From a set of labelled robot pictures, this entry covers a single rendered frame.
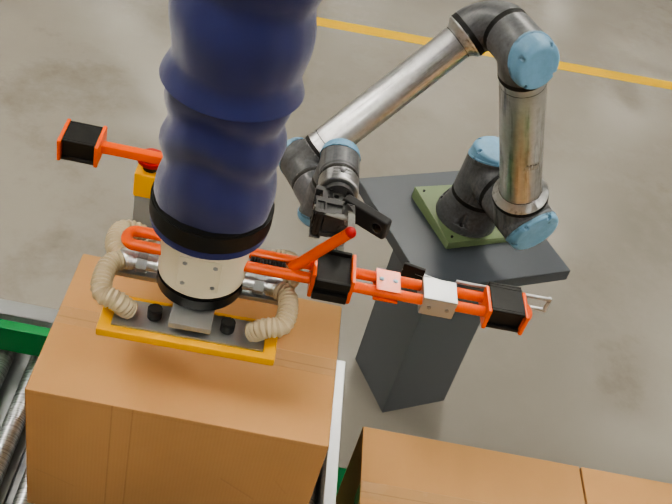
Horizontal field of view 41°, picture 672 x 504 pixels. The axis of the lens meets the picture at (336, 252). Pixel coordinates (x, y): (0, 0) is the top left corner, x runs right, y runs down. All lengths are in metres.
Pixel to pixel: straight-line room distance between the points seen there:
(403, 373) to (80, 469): 1.33
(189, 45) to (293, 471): 0.92
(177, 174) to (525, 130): 0.97
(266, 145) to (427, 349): 1.58
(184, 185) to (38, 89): 2.85
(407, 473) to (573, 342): 1.53
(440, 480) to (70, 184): 2.09
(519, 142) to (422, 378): 1.12
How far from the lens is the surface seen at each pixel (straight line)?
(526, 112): 2.16
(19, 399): 2.33
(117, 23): 4.91
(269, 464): 1.88
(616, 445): 3.44
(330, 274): 1.72
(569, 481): 2.51
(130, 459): 1.94
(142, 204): 2.31
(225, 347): 1.72
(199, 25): 1.36
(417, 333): 2.86
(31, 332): 2.35
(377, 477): 2.31
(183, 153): 1.50
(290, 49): 1.37
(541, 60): 2.05
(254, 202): 1.56
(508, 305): 1.79
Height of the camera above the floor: 2.39
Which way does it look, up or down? 41 degrees down
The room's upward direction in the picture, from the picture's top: 16 degrees clockwise
